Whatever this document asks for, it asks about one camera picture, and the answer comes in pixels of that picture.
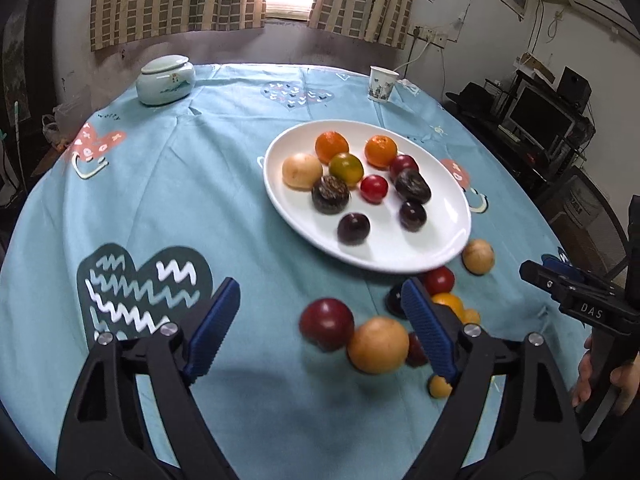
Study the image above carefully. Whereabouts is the red cherry tomato top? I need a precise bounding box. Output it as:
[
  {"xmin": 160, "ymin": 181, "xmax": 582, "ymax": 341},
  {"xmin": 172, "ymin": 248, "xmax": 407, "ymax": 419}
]
[{"xmin": 422, "ymin": 266, "xmax": 456, "ymax": 296}]

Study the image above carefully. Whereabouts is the black speaker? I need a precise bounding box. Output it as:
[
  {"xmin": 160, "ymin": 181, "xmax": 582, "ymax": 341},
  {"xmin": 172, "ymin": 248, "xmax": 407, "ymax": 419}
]
[{"xmin": 556, "ymin": 66, "xmax": 591, "ymax": 114}]

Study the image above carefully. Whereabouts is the large beige pear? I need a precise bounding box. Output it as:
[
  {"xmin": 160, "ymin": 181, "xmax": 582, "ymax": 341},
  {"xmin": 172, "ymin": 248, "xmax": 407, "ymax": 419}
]
[{"xmin": 346, "ymin": 316, "xmax": 409, "ymax": 375}]

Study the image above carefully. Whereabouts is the wall power strip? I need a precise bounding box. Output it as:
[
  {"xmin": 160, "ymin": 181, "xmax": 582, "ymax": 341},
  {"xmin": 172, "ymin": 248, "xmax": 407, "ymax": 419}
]
[{"xmin": 411, "ymin": 26, "xmax": 448, "ymax": 49}]

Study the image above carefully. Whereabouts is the dark passion fruit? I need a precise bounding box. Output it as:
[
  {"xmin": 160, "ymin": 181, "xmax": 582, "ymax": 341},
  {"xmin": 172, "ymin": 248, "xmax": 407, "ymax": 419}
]
[{"xmin": 395, "ymin": 168, "xmax": 432, "ymax": 204}]

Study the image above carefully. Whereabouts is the dark plum top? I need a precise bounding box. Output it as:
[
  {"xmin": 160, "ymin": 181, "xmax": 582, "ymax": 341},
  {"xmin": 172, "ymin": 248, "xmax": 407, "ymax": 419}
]
[{"xmin": 385, "ymin": 283, "xmax": 407, "ymax": 320}]

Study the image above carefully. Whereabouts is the white ceramic lidded jar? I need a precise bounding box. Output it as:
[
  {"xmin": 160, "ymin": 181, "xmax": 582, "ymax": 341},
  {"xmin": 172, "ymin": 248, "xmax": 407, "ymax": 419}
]
[{"xmin": 136, "ymin": 54, "xmax": 195, "ymax": 106}]

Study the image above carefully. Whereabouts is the white oval plate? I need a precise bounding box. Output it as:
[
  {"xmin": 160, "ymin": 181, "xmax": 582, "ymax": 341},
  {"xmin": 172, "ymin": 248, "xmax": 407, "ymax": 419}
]
[{"xmin": 262, "ymin": 120, "xmax": 472, "ymax": 274}]

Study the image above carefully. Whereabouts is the computer monitor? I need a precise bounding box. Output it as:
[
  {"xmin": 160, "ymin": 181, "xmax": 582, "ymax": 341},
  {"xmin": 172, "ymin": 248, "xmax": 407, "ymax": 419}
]
[{"xmin": 506, "ymin": 80, "xmax": 576, "ymax": 157}]

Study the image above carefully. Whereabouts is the red cherry tomato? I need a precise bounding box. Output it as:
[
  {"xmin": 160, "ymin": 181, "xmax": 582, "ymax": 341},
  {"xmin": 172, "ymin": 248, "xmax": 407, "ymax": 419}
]
[
  {"xmin": 359, "ymin": 174, "xmax": 388, "ymax": 205},
  {"xmin": 422, "ymin": 266, "xmax": 456, "ymax": 296}
]

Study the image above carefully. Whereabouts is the dark red plum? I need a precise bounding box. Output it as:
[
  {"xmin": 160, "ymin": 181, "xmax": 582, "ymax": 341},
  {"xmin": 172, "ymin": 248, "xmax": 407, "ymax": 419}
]
[{"xmin": 406, "ymin": 332, "xmax": 428, "ymax": 368}]

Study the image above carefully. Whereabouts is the small dark plum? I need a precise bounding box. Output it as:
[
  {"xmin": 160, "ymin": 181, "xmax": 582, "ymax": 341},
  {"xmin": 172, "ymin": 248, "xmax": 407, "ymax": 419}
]
[{"xmin": 398, "ymin": 200, "xmax": 427, "ymax": 232}]

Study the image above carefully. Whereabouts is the large red plum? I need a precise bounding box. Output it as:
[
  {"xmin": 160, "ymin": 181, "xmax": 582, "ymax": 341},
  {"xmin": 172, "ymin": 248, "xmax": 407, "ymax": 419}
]
[{"xmin": 298, "ymin": 298, "xmax": 355, "ymax": 352}]

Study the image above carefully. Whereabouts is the right hand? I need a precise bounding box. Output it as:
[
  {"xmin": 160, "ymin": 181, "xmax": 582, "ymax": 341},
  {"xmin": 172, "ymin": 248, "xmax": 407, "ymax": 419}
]
[{"xmin": 570, "ymin": 335, "xmax": 640, "ymax": 417}]

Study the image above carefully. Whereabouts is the black hat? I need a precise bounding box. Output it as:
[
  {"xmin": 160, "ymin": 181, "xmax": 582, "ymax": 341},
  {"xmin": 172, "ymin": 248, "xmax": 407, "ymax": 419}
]
[{"xmin": 445, "ymin": 82, "xmax": 495, "ymax": 117}]

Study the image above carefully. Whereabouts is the striped beige melon fruit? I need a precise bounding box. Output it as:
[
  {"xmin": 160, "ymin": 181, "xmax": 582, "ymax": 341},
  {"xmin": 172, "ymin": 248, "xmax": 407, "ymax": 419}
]
[{"xmin": 461, "ymin": 238, "xmax": 496, "ymax": 275}]

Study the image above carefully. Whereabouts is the green yellow tomato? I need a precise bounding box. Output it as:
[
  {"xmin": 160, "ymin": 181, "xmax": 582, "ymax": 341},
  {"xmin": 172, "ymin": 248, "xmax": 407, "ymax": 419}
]
[{"xmin": 329, "ymin": 152, "xmax": 364, "ymax": 188}]

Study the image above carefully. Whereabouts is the orange yellow tomato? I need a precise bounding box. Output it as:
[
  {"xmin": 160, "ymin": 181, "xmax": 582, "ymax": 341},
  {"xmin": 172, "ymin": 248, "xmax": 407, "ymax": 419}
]
[{"xmin": 431, "ymin": 292, "xmax": 465, "ymax": 321}]

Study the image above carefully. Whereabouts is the paper cup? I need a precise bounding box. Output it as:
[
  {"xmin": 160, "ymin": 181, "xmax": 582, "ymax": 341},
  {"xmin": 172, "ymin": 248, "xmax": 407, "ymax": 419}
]
[{"xmin": 368, "ymin": 66, "xmax": 399, "ymax": 103}]

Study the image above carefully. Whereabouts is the blue patterned tablecloth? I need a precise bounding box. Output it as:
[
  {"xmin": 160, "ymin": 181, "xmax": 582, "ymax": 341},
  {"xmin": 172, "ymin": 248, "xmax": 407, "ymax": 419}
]
[{"xmin": 1, "ymin": 65, "xmax": 587, "ymax": 479}]

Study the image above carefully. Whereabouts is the orange mandarin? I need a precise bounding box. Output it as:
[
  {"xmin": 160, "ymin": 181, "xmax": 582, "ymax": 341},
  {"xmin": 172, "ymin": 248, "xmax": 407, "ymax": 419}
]
[
  {"xmin": 364, "ymin": 134, "xmax": 398, "ymax": 170},
  {"xmin": 314, "ymin": 130, "xmax": 349, "ymax": 165}
]

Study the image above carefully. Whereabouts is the beige pear front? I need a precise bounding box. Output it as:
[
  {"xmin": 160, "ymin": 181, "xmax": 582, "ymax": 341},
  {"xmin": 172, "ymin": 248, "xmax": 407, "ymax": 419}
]
[{"xmin": 281, "ymin": 153, "xmax": 323, "ymax": 191}]

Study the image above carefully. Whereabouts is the brown passion fruit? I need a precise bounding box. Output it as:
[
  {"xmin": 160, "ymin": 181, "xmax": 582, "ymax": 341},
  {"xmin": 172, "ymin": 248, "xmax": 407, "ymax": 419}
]
[{"xmin": 311, "ymin": 174, "xmax": 350, "ymax": 214}]

